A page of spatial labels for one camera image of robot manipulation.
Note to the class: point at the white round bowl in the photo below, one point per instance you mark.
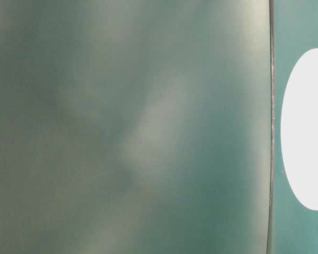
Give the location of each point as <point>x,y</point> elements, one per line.
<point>299,129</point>

